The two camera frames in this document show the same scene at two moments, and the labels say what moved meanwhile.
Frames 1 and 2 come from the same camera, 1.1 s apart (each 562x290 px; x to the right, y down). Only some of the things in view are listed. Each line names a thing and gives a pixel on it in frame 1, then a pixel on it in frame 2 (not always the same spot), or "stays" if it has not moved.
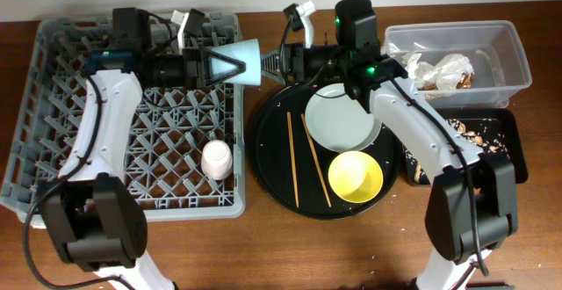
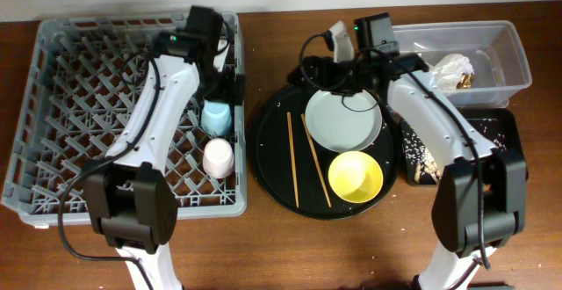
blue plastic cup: x=247 y=51 → x=216 y=118
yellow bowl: x=356 y=177 stays
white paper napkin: x=445 y=73 stays
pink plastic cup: x=217 y=163 stays
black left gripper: x=191 y=57 → x=225 y=94
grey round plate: x=339 y=122 stays
